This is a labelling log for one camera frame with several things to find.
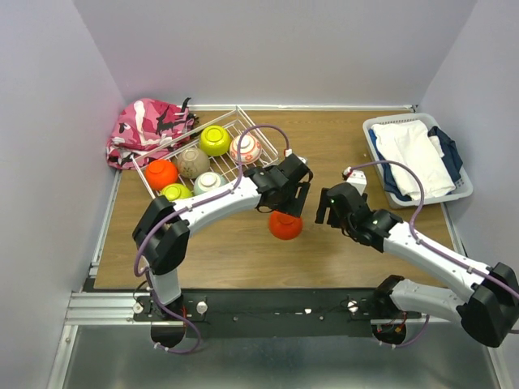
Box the orange bowl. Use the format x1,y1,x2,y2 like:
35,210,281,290
268,211,303,240
144,160,178,190

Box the light blue ribbed bowl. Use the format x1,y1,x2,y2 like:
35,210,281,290
193,171,228,196

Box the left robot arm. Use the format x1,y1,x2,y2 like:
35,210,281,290
132,153,313,320

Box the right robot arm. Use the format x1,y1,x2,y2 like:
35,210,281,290
315,182,518,348

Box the white bowl with red pattern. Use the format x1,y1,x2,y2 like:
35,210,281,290
229,134,262,165

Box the yellow-green bowl at back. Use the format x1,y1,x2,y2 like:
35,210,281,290
199,125,232,156

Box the yellow-green bowl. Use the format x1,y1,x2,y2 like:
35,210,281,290
199,125,232,156
160,183,193,202

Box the white folded cloth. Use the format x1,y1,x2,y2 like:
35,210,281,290
371,120,455,199

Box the beige speckled bowl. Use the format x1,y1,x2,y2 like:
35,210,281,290
177,147,210,179

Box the yellow-green bowl at front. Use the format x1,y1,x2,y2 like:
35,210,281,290
160,183,193,202

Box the dark blue jeans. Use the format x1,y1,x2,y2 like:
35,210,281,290
428,126,463,183

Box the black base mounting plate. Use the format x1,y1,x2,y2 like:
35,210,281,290
133,287,422,340

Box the lavender plastic laundry basket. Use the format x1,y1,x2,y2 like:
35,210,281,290
362,113,473,209

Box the pink camouflage cloth bag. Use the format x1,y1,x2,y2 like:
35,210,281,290
105,98,198,170

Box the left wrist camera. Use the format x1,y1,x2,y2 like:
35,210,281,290
284,148,307,169

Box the white wire dish rack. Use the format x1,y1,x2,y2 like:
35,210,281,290
131,105,279,199

